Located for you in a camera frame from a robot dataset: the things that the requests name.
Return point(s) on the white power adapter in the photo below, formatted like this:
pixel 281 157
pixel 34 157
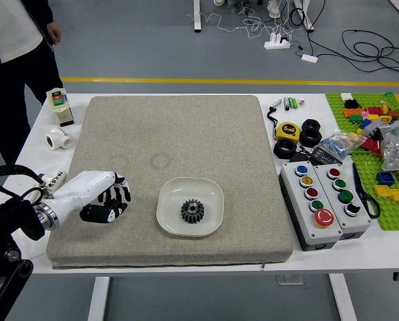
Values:
pixel 309 57

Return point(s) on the yellow tape measure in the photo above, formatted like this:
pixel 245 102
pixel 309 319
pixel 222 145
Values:
pixel 287 131

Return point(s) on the white tube with writing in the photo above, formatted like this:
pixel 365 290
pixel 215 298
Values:
pixel 56 177

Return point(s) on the white black marker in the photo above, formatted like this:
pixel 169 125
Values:
pixel 285 102

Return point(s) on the grey table bracket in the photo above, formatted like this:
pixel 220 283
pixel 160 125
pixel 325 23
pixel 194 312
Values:
pixel 289 279

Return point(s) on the grey brick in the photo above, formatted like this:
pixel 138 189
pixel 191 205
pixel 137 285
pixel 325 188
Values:
pixel 374 126

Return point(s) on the black brick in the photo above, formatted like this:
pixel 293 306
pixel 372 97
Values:
pixel 351 103

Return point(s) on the large black hex nut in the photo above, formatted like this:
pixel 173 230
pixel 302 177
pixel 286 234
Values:
pixel 311 137
pixel 311 123
pixel 285 148

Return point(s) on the grey-brown mat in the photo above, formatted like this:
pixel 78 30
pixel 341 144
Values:
pixel 179 140

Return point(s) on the white square plate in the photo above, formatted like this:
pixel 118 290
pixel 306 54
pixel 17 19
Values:
pixel 185 189

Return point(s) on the blue brick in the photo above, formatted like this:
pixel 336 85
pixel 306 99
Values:
pixel 385 178

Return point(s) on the white brick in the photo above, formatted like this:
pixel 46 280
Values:
pixel 346 97

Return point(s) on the long green brick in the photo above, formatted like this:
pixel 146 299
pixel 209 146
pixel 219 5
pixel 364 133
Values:
pixel 392 100

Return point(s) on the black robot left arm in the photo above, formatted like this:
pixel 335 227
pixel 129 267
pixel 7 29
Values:
pixel 5 224

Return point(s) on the green brick baseplate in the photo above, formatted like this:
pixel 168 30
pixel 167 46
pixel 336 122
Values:
pixel 369 174

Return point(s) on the yellow flat tile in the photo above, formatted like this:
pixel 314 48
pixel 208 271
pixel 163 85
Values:
pixel 398 194
pixel 383 191

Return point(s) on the big black gear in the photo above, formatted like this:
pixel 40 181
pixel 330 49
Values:
pixel 192 211

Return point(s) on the person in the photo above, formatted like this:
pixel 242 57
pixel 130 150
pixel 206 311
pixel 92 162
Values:
pixel 15 73

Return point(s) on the four-button grey control box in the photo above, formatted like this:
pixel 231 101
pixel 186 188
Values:
pixel 344 200

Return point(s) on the small silver clip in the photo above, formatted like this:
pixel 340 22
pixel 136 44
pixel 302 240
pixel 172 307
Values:
pixel 301 100

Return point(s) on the small black display module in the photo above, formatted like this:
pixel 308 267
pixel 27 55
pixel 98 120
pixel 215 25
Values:
pixel 326 156

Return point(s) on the five-button grey control box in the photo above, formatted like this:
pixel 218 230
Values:
pixel 311 214

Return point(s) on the red brick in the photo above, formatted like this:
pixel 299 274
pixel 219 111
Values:
pixel 369 144

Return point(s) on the green battery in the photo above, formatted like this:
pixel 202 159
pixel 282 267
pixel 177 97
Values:
pixel 291 102
pixel 295 102

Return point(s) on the black flat plate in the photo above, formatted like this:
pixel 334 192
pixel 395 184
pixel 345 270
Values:
pixel 299 156

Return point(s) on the clear bag of blue parts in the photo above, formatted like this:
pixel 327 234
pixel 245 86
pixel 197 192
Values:
pixel 339 143

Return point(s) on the white power strip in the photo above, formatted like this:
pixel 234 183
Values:
pixel 276 43

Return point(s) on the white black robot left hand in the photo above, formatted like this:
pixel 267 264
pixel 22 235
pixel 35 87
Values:
pixel 85 187

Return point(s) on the cream switch box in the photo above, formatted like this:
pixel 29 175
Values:
pixel 59 105

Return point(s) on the person's left hand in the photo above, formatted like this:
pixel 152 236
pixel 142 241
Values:
pixel 54 33

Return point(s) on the white pipe tee fitting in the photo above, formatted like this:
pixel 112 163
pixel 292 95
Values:
pixel 57 138

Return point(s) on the clear bag of silver screws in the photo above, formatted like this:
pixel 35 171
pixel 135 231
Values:
pixel 398 150

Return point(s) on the black scissors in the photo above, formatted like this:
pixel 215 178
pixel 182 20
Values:
pixel 361 187

